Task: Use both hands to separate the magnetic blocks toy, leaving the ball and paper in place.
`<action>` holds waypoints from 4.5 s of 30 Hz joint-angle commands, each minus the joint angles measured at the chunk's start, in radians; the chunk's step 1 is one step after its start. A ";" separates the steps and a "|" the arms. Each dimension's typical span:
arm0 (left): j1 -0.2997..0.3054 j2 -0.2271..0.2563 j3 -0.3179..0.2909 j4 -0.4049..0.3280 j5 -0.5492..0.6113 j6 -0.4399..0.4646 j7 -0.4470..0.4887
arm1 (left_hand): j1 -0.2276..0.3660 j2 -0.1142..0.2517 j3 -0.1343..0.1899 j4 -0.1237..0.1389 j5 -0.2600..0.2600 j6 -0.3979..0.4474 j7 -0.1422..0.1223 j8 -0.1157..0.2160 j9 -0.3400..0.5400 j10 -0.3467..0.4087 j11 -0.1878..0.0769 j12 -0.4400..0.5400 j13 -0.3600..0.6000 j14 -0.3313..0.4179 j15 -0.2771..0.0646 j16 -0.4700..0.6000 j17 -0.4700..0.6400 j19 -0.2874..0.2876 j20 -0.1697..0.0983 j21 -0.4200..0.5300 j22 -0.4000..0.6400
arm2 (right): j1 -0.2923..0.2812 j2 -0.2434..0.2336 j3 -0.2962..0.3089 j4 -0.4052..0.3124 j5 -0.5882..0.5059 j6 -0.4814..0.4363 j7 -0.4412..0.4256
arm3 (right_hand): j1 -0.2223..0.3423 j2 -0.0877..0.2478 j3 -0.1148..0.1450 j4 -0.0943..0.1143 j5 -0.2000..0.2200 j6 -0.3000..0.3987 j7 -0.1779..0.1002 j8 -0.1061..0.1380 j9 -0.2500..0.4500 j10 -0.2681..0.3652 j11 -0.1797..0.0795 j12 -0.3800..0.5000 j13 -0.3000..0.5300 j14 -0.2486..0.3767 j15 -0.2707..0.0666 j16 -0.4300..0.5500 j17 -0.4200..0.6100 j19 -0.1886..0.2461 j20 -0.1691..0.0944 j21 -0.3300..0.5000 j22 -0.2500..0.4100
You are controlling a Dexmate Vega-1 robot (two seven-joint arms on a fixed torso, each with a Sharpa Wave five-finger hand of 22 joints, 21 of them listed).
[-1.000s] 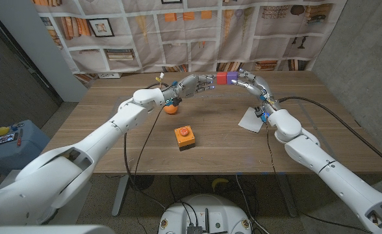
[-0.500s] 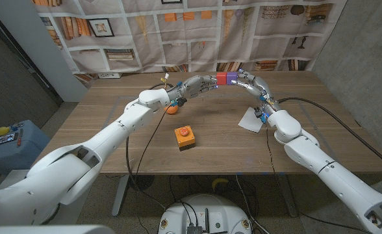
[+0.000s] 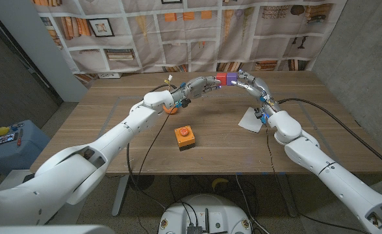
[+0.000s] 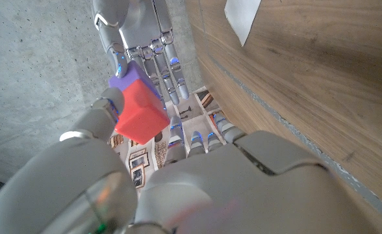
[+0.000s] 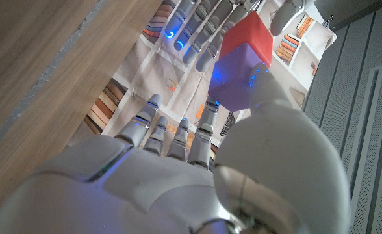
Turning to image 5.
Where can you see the purple magnetic block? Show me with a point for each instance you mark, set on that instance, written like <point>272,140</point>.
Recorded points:
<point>233,78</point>

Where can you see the printed bookshelf backdrop cloth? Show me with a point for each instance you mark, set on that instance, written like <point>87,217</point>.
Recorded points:
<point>152,74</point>

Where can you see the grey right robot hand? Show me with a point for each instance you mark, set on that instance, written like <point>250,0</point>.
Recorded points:
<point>145,188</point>

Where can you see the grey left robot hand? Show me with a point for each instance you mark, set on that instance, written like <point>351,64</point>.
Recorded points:
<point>197,29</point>

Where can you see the red magnetic block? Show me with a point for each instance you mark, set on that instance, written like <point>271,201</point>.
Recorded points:
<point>249,35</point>

